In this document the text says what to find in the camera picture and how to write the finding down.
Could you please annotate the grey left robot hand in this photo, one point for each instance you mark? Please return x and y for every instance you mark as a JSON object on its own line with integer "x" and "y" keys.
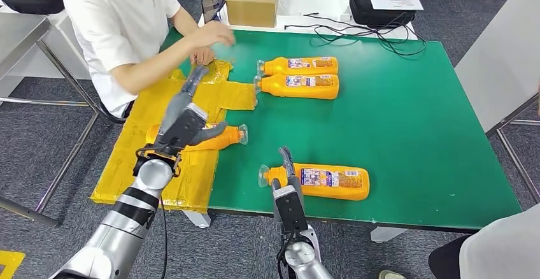
{"x": 177, "y": 100}

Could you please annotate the white table leg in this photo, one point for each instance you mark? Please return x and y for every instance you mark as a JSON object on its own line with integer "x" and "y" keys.
{"x": 198, "y": 220}
{"x": 386, "y": 235}

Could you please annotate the pale table with steel legs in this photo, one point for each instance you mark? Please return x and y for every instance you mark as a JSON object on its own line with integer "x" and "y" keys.
{"x": 498, "y": 57}

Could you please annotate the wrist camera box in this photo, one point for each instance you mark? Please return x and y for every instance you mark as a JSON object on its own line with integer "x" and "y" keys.
{"x": 183, "y": 131}
{"x": 292, "y": 211}

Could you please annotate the person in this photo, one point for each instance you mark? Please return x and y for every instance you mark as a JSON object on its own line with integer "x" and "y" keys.
{"x": 506, "y": 247}
{"x": 118, "y": 24}

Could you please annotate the white power adapter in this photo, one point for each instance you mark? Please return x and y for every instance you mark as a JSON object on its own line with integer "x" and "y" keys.
{"x": 345, "y": 16}

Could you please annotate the yellow taped cardboard mat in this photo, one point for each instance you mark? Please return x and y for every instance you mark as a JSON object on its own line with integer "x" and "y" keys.
{"x": 139, "y": 112}

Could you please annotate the black chair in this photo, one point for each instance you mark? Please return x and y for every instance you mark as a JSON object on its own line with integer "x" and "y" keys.
{"x": 110, "y": 119}

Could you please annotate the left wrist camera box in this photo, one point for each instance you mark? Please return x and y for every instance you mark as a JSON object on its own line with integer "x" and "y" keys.
{"x": 183, "y": 131}

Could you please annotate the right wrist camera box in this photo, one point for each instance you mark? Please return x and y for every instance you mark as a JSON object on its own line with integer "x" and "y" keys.
{"x": 292, "y": 211}

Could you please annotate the orange detergent bottle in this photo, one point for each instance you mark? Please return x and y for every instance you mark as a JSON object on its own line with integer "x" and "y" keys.
{"x": 295, "y": 93}
{"x": 278, "y": 68}
{"x": 223, "y": 138}
{"x": 320, "y": 193}

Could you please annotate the brown cardboard box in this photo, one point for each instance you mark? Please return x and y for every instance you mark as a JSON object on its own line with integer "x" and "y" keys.
{"x": 251, "y": 9}

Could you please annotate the person's left forearm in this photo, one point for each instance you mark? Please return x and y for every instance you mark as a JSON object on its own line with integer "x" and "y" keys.
{"x": 182, "y": 21}

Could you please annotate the person's right forearm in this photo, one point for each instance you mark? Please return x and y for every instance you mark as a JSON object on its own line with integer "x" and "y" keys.
{"x": 152, "y": 68}

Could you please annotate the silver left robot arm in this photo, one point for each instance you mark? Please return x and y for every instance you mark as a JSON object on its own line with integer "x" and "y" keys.
{"x": 143, "y": 180}

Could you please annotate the person's left hand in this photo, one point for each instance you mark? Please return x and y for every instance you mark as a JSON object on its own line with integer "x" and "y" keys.
{"x": 211, "y": 34}

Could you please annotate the black carrying case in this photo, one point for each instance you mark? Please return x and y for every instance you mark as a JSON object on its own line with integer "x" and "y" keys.
{"x": 379, "y": 17}

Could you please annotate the person's right hand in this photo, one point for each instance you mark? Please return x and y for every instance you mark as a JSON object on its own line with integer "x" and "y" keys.
{"x": 202, "y": 56}

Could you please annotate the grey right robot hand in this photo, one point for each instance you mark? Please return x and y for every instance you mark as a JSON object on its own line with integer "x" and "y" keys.
{"x": 287, "y": 163}

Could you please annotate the steel frame table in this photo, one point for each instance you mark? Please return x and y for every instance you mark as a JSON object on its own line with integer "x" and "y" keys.
{"x": 21, "y": 36}

